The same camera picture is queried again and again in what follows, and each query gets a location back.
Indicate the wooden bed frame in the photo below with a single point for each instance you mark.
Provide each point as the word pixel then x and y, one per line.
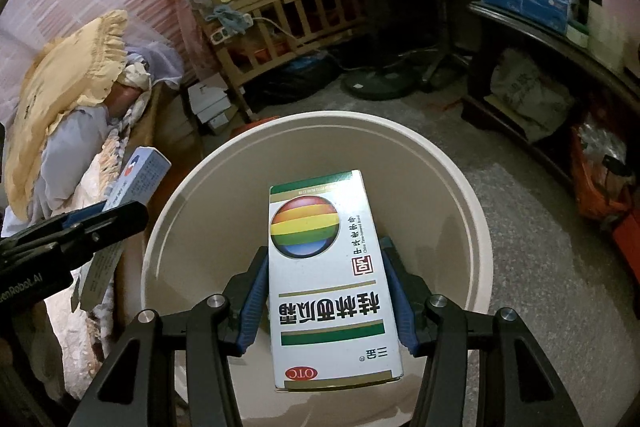
pixel 160 127

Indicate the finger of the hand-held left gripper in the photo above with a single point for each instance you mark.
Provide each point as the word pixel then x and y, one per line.
pixel 82 216
pixel 100 229

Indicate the yellow knitted blanket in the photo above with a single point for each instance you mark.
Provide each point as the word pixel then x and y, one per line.
pixel 65 82

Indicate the black bag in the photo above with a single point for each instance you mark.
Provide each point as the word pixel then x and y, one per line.
pixel 295 79

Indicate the lavender quilt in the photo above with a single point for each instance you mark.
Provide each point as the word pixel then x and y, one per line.
pixel 75 147

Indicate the white printed sack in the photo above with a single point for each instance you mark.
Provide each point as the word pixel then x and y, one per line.
pixel 530 92

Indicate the dark wooden table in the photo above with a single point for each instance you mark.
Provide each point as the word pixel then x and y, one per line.
pixel 550 42

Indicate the white plastic bucket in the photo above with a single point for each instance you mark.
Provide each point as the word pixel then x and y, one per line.
pixel 425 187

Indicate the blue knitted cloth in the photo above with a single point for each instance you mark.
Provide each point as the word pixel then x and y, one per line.
pixel 230 18

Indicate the light blue small box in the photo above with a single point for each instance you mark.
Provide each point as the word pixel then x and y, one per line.
pixel 145 172

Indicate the stack of white boxes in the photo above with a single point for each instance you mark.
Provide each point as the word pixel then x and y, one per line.
pixel 215 102

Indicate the white medicine box rainbow ball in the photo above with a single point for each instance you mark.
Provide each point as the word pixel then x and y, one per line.
pixel 330 307

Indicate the wooden baby crib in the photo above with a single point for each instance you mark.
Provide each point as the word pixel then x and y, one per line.
pixel 280 2

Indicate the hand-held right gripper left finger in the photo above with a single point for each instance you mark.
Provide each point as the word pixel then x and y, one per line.
pixel 255 307

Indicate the black fan base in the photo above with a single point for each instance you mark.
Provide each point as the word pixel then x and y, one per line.
pixel 380 84

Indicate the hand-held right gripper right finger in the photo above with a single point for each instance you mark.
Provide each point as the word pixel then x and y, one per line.
pixel 407 317

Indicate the orange plastic bag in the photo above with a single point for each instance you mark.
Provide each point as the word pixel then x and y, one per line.
pixel 597 177

